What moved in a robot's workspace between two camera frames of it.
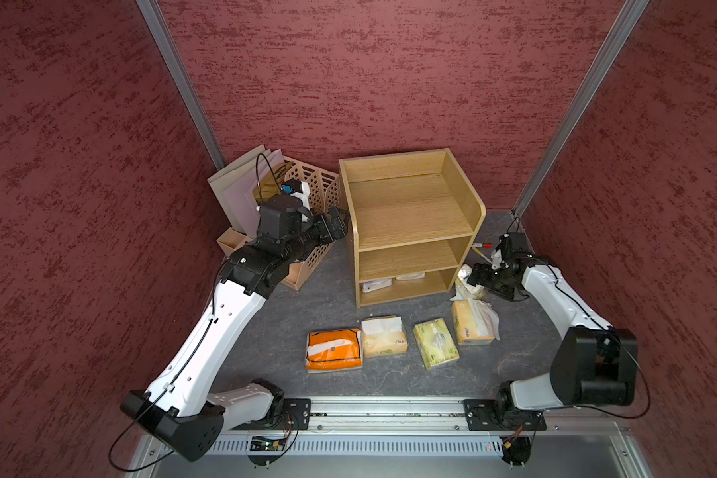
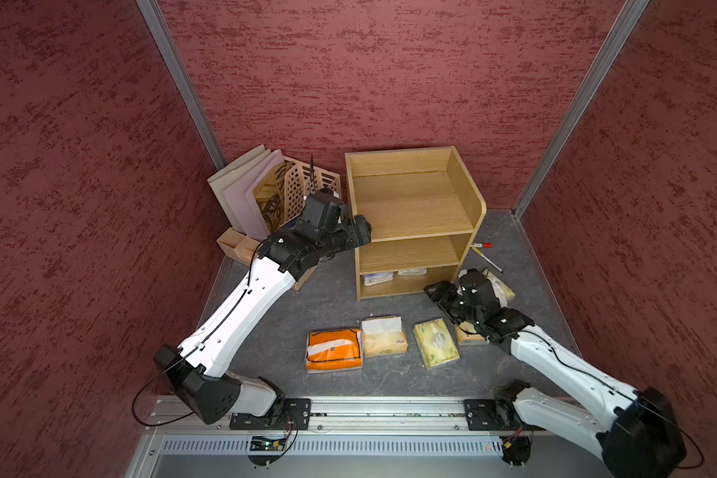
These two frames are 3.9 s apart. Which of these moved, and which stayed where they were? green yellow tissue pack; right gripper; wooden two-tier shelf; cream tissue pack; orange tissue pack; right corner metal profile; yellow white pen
Moved: right gripper
Stayed: wooden two-tier shelf; orange tissue pack; cream tissue pack; green yellow tissue pack; yellow white pen; right corner metal profile
